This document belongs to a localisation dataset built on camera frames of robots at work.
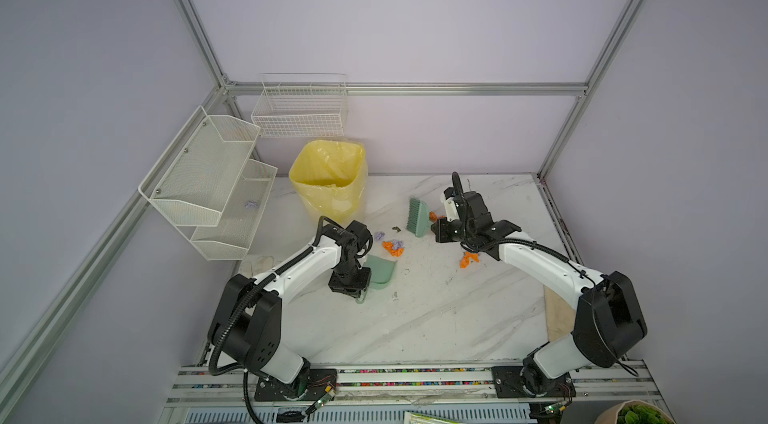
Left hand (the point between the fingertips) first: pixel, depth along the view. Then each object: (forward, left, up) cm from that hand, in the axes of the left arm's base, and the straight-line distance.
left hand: (356, 296), depth 80 cm
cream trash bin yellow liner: (+42, +13, +3) cm, 44 cm away
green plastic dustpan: (+12, -7, -10) cm, 17 cm away
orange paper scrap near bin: (+20, -8, -6) cm, 23 cm away
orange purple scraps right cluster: (+15, -34, -7) cm, 38 cm away
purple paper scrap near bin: (+21, -11, -6) cm, 24 cm away
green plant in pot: (-26, -61, +2) cm, 67 cm away
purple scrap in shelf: (+28, +35, +6) cm, 45 cm away
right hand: (+18, -21, +8) cm, 29 cm away
